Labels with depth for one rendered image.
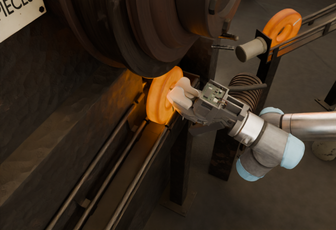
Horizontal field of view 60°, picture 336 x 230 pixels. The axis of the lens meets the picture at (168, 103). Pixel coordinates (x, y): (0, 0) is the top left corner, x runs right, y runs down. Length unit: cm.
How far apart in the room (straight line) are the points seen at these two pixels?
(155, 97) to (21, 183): 33
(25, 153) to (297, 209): 123
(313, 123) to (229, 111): 23
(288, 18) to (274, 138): 50
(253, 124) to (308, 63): 156
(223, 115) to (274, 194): 86
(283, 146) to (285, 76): 138
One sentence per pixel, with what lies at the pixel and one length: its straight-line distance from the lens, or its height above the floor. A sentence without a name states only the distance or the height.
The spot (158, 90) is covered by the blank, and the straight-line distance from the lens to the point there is 68.
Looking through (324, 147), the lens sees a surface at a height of 9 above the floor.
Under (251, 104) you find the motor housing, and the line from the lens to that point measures 109.
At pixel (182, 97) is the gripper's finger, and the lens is 70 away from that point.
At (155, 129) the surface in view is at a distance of 78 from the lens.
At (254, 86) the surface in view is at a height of 56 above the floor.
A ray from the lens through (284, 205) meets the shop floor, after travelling 149.
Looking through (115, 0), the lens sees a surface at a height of 111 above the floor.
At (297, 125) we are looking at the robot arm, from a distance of 83.
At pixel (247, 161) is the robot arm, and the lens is 78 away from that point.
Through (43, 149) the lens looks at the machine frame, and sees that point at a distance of 53.
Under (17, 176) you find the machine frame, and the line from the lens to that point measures 52.
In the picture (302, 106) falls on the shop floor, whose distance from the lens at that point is 190.
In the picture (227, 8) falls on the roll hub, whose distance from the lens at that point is 56.
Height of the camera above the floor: 128
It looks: 47 degrees down
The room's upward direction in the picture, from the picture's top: straight up
